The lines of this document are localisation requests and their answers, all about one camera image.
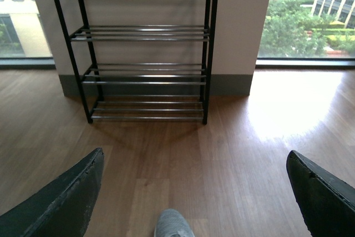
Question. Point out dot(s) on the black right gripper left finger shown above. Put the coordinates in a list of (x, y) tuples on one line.
[(61, 208)]

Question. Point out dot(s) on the black metal shoe rack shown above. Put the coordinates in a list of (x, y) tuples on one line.
[(141, 59)]

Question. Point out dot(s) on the grey knit sneaker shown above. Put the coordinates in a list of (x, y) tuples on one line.
[(172, 223)]

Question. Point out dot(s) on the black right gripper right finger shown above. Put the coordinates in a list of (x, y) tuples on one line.
[(325, 201)]

